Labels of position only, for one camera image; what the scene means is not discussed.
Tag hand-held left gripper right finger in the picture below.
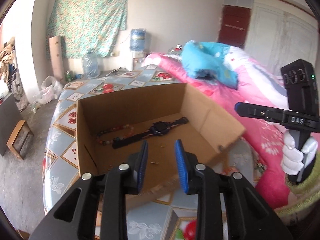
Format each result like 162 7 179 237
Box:
174 139 293 240

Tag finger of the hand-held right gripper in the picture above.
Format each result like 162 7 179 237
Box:
234 102 269 121

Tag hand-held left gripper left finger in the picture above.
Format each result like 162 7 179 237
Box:
29 140 149 240

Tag multicoloured bead bracelet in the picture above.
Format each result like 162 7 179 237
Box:
96 124 135 145

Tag black smart watch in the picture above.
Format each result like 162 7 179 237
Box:
112 116 190 150

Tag brown cardboard box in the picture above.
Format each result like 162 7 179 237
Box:
76 82 247 209

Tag person's right forearm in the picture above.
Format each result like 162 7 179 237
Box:
276 152 320 222

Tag person's right hand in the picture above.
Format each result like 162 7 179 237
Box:
281 131 318 175

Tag pink floral blanket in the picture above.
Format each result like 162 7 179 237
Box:
144 51 320 209

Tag white pink printed quilt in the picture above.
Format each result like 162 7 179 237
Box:
220 45 290 108

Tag white wardrobe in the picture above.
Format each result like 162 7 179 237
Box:
244 0 320 85

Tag blue quilt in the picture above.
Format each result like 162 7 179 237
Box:
181 40 239 89

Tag dark red door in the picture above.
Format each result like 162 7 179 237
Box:
217 4 252 50

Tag white water dispenser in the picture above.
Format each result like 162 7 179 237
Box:
132 51 147 70

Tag empty clear water jug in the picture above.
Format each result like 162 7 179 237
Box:
82 52 100 79

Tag white plastic bags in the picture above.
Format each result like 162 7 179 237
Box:
32 75 63 105

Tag blue water jug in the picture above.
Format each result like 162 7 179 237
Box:
129 28 147 52

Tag wooden stool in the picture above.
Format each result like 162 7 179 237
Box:
6 120 34 160

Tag cardboard tube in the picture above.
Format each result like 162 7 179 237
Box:
48 35 65 82

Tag dark grey cabinet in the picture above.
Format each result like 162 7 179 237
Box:
0 93 23 157

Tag cluttered pile of belongings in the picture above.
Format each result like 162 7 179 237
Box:
0 37 24 100

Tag green floral wall cloth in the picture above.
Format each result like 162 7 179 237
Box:
46 0 129 59

